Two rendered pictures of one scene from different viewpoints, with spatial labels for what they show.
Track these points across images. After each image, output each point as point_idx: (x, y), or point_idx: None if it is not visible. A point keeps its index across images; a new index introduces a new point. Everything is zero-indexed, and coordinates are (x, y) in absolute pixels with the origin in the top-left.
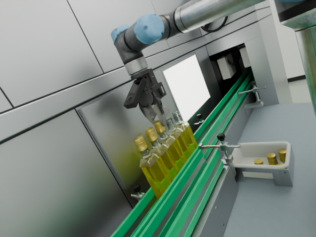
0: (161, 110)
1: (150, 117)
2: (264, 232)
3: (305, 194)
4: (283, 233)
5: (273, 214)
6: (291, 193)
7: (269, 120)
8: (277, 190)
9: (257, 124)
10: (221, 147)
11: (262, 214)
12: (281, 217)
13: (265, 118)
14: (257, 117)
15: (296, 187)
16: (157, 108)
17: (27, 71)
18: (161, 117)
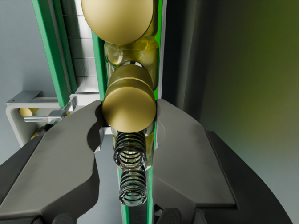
0: (15, 153)
1: (163, 127)
2: (21, 9)
3: (5, 81)
4: (1, 14)
5: (24, 42)
6: (19, 80)
7: (96, 204)
8: (36, 82)
9: (108, 197)
10: (60, 114)
11: (35, 38)
12: (14, 40)
13: (103, 208)
14: (115, 211)
15: (18, 90)
16: (34, 170)
17: None
18: (73, 119)
